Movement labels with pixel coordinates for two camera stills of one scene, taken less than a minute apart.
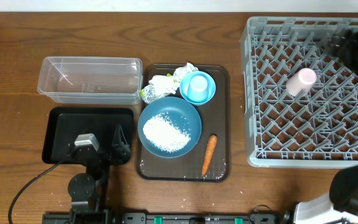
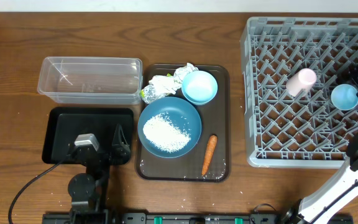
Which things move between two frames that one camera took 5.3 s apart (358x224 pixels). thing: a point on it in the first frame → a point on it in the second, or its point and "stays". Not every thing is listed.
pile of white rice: (164, 135) stays
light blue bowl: (184, 84) stays
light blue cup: (198, 89) → (344, 97)
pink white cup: (301, 83) stays
